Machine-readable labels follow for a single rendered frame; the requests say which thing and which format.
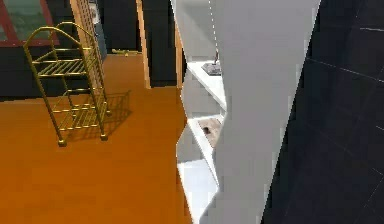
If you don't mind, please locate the grey flat tray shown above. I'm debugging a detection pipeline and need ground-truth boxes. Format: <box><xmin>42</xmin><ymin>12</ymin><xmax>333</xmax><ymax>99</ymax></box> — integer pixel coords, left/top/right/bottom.
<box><xmin>201</xmin><ymin>61</ymin><xmax>222</xmax><ymax>77</ymax></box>

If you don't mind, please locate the white zigzag shelf unit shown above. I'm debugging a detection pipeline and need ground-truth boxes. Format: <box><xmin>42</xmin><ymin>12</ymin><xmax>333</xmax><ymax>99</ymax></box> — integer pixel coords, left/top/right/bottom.
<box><xmin>169</xmin><ymin>0</ymin><xmax>322</xmax><ymax>224</ymax></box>

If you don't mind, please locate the red framed window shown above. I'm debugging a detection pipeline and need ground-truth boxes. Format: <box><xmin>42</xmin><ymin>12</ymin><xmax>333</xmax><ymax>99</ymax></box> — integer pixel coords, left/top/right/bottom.
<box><xmin>0</xmin><ymin>0</ymin><xmax>60</xmax><ymax>48</ymax></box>

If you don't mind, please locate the tan wooden door frame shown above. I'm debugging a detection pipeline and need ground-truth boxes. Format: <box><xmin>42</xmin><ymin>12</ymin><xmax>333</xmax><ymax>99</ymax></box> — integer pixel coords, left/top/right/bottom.
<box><xmin>134</xmin><ymin>0</ymin><xmax>185</xmax><ymax>90</ymax></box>

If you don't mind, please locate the gold wire shelf rack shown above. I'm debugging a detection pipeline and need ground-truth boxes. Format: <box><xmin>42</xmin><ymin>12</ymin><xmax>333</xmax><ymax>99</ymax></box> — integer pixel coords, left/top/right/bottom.
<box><xmin>22</xmin><ymin>21</ymin><xmax>113</xmax><ymax>148</ymax></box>

